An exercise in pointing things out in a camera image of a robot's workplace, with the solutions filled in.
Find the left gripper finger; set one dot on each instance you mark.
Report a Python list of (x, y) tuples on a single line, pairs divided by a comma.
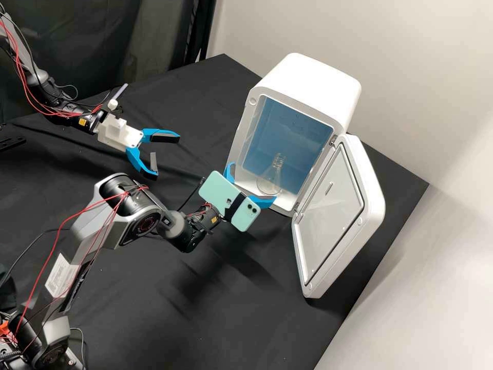
[(265, 203)]

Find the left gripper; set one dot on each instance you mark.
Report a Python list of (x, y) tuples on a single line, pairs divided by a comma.
[(117, 133)]

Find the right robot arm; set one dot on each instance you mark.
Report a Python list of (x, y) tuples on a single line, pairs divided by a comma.
[(127, 200)]

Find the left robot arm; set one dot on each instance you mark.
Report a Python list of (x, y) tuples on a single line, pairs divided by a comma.
[(39, 84)]

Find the clear flask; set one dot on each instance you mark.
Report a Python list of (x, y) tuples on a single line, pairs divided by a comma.
[(271, 179)]

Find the incubator door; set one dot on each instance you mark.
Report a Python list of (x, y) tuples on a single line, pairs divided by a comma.
[(369, 216)]

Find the white incubator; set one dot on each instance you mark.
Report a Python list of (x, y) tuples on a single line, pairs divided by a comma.
[(308, 81)]

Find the right wrist camera phone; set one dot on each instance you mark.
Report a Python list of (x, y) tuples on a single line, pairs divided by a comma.
[(219, 192)]

